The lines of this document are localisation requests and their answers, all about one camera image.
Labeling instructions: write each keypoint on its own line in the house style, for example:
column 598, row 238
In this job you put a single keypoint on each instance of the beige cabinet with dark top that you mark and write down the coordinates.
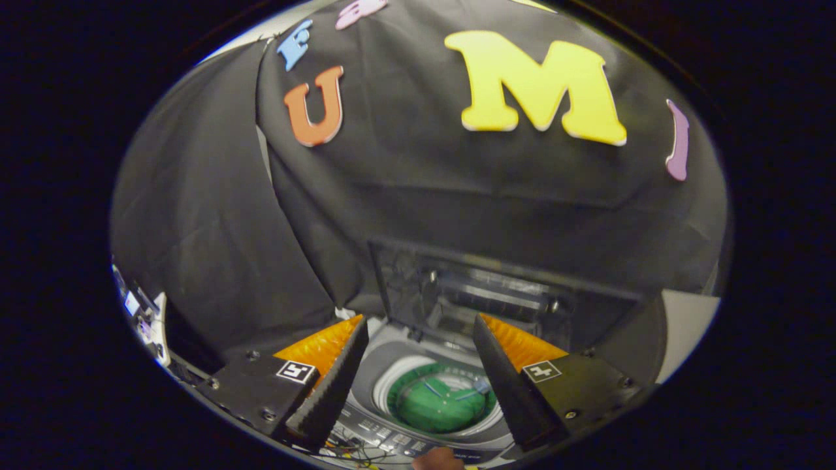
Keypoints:
column 689, row 326

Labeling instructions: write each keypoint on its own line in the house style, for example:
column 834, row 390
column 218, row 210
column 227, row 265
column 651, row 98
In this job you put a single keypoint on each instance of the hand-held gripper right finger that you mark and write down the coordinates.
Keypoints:
column 506, row 385

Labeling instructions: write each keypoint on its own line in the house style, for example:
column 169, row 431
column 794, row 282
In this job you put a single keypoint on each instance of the black backdrop cloth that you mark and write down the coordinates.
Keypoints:
column 424, row 196

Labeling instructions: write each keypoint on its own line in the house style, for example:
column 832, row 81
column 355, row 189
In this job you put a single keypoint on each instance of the green polo shirt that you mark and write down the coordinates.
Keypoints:
column 437, row 408

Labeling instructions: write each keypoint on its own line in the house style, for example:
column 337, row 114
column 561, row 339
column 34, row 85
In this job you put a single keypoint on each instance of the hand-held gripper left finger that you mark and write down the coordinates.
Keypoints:
column 330, row 391

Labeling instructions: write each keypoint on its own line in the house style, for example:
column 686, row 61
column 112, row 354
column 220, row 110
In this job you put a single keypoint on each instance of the dark washing machine lid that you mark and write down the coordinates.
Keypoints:
column 496, row 294

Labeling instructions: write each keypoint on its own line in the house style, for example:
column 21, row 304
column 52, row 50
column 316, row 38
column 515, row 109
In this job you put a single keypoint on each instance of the white and blue equipment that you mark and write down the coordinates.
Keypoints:
column 147, row 320

